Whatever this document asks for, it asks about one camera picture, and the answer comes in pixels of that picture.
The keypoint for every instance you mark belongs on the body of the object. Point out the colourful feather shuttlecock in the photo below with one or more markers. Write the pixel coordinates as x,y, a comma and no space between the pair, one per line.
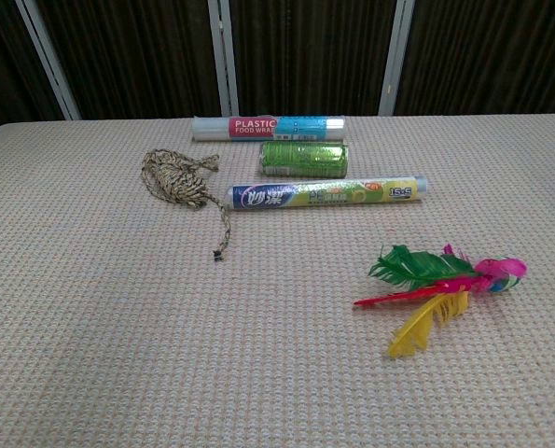
449,282

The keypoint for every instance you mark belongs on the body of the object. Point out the plastic food wrap roll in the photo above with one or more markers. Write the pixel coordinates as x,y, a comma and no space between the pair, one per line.
258,128

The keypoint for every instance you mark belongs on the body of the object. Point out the cling film roll blue green label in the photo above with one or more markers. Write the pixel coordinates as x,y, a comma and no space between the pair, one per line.
323,193

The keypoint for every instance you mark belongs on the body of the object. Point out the grey metal frame post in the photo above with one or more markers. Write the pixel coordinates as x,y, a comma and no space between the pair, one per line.
396,56
48,56
223,56

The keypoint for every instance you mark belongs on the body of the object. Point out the beige woven table mat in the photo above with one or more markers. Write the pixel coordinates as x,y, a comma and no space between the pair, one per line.
212,326

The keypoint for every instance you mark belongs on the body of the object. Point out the dark brown curtain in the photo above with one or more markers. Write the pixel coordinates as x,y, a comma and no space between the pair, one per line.
314,56

